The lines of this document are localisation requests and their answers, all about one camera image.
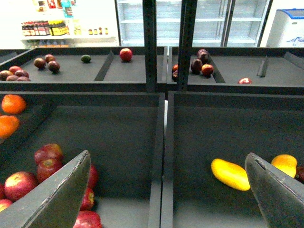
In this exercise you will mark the red apple top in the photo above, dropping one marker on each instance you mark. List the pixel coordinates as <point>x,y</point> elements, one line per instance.
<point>47,151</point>

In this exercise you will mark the red apple far shelf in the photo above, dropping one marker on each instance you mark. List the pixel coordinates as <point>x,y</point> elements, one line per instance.
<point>126,54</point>

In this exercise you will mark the green avocado far shelf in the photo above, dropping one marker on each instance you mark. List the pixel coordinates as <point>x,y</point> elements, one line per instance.
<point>86,59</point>

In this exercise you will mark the yellow mango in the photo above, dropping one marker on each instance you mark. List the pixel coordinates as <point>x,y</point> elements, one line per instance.
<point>230,174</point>
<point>285,163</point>

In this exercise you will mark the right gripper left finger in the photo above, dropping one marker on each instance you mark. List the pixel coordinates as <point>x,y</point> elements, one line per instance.
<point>55,203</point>

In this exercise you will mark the white grocery shelf with bottles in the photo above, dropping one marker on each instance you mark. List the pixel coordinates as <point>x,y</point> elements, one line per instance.
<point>69,23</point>

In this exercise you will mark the white chest freezer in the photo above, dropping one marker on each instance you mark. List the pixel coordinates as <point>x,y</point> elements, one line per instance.
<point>287,29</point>

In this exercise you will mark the orange fruit lower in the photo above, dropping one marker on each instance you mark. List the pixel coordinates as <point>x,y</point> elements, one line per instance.
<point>8,125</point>

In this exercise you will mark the red apple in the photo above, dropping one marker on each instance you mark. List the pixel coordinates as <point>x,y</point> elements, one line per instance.
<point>47,151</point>
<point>19,184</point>

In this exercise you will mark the black vertical shelf post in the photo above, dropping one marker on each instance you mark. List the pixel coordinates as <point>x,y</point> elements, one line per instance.
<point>150,46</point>

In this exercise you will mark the orange fruit upper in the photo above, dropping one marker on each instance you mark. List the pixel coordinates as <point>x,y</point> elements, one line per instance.
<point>13,104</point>

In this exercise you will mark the red apple left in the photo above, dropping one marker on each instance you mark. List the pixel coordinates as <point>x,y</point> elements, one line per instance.
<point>19,184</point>

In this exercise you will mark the red apple right tray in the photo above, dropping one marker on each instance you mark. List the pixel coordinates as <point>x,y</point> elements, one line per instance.
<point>245,80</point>

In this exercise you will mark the orange fruit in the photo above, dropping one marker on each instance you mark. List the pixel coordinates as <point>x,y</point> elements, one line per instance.
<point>8,125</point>
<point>13,104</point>

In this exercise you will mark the glass door refrigerator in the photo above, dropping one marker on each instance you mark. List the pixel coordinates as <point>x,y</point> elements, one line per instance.
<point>218,23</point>

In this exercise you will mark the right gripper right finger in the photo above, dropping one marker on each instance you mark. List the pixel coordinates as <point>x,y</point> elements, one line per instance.
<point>280,197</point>

